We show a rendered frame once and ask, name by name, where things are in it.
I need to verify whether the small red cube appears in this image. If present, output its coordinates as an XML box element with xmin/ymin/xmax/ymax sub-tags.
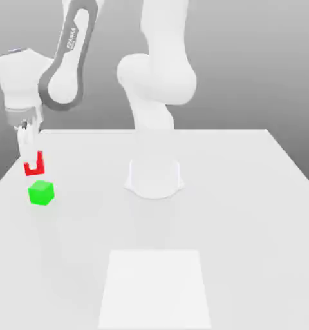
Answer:
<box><xmin>23</xmin><ymin>150</ymin><xmax>45</xmax><ymax>177</ymax></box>

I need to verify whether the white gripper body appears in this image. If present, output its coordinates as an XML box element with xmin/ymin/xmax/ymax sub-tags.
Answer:
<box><xmin>15</xmin><ymin>121</ymin><xmax>40</xmax><ymax>159</ymax></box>

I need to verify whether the small green cube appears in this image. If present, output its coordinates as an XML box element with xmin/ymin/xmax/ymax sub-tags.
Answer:
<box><xmin>28</xmin><ymin>180</ymin><xmax>55</xmax><ymax>206</ymax></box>

